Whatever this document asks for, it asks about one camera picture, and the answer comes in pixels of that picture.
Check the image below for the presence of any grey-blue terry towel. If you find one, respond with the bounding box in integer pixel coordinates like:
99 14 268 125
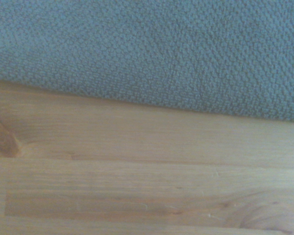
0 0 294 123

